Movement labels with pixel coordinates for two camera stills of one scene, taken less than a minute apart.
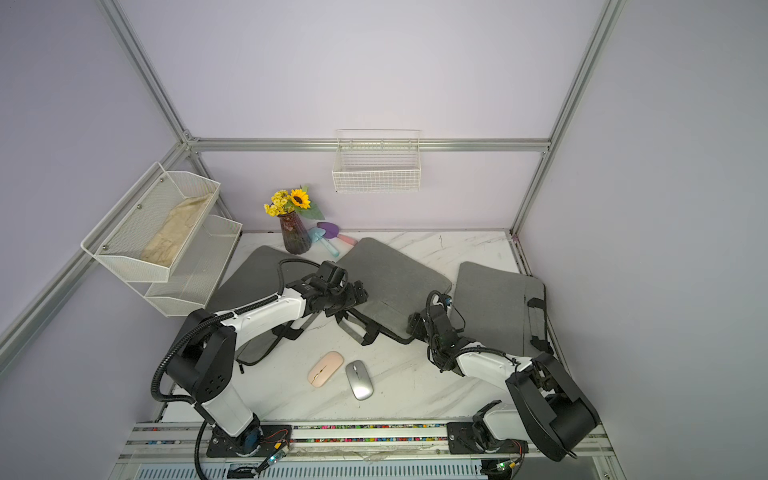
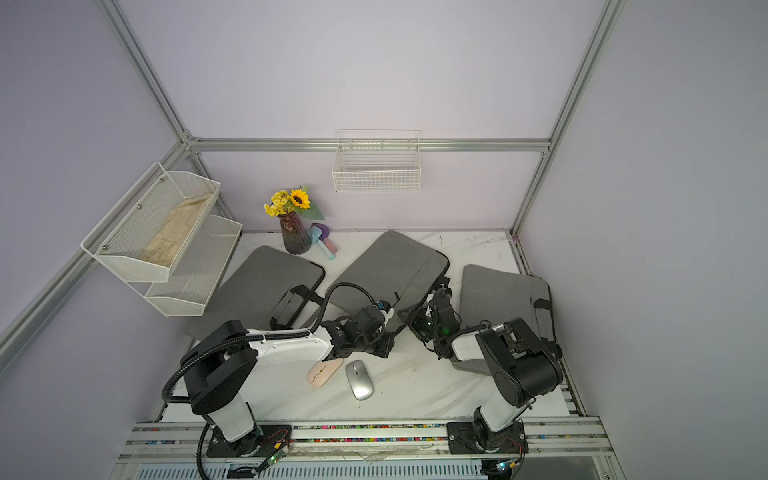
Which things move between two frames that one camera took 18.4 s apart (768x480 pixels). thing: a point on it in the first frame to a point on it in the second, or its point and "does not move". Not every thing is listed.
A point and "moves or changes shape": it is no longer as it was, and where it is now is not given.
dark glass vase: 295,233 does not move
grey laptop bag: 397,283 moves or changes shape
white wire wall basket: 377,161 does not move
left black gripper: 352,299 to 387,343
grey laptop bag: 264,272 does not move
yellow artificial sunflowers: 284,202 does not move
